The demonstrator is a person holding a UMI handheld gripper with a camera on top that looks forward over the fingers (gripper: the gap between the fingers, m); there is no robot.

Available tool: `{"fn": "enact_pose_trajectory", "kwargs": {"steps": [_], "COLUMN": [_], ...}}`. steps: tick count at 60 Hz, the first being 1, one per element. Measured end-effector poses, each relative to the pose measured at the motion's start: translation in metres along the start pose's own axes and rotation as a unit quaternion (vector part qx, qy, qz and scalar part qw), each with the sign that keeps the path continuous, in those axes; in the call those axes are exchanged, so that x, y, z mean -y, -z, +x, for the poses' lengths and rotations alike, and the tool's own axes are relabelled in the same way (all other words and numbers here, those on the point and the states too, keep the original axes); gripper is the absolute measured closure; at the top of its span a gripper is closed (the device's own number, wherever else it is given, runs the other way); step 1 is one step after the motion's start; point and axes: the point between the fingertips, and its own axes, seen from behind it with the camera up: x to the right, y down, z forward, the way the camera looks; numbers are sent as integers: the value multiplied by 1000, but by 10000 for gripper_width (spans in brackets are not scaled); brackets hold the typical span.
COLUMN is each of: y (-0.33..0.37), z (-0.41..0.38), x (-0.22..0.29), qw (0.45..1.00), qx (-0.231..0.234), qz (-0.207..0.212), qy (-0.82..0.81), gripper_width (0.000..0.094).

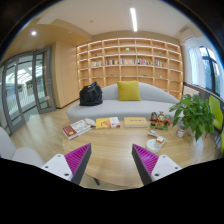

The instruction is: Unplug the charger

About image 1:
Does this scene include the light grey curved sofa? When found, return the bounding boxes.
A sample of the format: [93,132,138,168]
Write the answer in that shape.
[66,82,178,123]

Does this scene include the yellow cushion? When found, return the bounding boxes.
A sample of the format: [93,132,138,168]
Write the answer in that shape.
[117,81,141,101]

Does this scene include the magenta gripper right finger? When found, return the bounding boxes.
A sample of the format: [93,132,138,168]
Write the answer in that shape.
[131,143,183,186]

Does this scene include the small silver patterned object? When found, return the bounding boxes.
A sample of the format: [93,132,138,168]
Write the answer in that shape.
[148,130,167,141]

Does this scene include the window with white curtain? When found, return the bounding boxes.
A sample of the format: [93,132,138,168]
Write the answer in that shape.
[188,45,224,100]

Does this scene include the long ceiling light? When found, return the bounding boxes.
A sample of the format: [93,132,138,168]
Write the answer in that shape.
[130,8,138,32]

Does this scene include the black backpack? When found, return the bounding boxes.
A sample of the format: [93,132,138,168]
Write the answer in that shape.
[79,82,103,106]

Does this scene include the glass double door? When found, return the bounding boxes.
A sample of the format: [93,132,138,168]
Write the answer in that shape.
[0,47,56,134]

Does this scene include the cartoon figurine set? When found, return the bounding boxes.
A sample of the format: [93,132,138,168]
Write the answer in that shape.
[149,111,172,130]

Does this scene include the green potted plant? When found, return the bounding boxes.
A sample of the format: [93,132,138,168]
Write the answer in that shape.
[169,94,215,141]

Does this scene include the wooden wall bookshelf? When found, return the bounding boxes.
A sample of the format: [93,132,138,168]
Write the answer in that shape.
[77,38,183,99]

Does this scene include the tan closed book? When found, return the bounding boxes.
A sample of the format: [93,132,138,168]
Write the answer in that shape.
[124,117,148,127]

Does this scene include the white armchair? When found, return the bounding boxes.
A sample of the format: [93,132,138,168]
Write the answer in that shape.
[0,127,45,167]

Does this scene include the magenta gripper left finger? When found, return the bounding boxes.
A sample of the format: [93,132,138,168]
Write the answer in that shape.
[40,142,92,186]

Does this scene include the lime green chair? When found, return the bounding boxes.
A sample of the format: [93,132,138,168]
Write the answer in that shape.
[209,95,223,133]

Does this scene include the yellow and white book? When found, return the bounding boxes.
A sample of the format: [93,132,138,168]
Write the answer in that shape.
[96,117,120,129]

